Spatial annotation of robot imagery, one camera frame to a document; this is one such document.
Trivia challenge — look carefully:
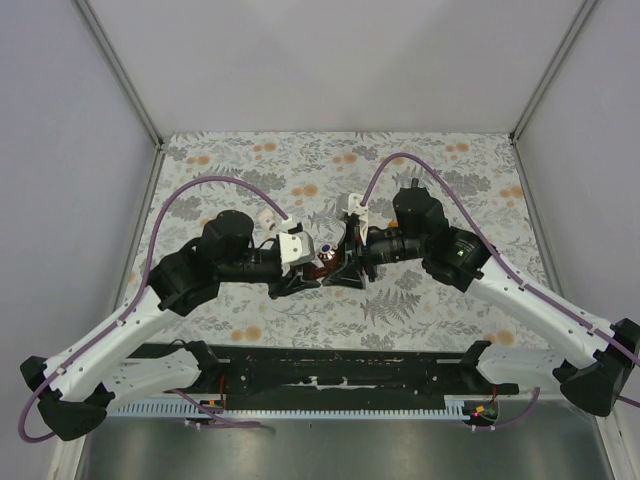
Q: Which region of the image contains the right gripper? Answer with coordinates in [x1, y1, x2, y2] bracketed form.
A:
[323, 221, 427, 291]

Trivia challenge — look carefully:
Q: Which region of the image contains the brown faucet with chrome cap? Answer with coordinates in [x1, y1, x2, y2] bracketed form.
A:
[304, 243, 343, 281]

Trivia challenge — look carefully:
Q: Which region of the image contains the white pipe elbow fitting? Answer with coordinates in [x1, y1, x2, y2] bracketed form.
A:
[256, 209, 278, 232]

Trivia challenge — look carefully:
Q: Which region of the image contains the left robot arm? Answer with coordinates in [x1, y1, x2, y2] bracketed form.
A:
[20, 210, 319, 441]

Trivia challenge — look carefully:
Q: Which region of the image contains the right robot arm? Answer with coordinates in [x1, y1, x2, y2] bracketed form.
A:
[323, 183, 639, 417]

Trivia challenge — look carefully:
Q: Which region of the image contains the floral patterned table mat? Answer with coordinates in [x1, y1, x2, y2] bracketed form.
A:
[127, 132, 546, 351]

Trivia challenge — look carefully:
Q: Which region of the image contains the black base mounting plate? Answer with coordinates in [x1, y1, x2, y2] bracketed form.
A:
[124, 342, 521, 412]

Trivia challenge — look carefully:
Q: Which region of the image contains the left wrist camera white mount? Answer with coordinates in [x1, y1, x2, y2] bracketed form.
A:
[276, 216, 315, 267]

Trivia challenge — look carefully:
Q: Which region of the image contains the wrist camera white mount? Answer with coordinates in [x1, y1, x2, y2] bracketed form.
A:
[276, 216, 315, 267]
[336, 193, 369, 244]

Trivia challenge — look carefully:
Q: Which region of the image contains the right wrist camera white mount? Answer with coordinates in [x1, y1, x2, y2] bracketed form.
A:
[336, 193, 369, 244]

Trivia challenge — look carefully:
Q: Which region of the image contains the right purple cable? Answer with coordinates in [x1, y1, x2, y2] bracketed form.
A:
[362, 152, 640, 407]

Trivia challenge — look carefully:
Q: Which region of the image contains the purple cable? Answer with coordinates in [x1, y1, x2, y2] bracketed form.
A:
[18, 176, 291, 443]
[362, 152, 640, 407]

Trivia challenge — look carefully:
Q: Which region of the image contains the white slotted cable duct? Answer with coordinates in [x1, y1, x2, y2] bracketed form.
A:
[110, 397, 470, 421]

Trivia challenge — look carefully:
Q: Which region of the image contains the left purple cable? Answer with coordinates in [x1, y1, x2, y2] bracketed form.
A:
[18, 176, 291, 443]

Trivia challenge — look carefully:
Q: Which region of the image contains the left aluminium frame post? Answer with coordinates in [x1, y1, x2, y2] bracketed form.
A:
[71, 0, 164, 150]

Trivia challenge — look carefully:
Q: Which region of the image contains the aluminium frame post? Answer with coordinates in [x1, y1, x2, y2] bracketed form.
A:
[71, 0, 164, 150]
[509, 0, 601, 145]

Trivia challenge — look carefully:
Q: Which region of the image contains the right aluminium frame post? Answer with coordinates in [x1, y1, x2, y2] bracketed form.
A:
[509, 0, 601, 145]

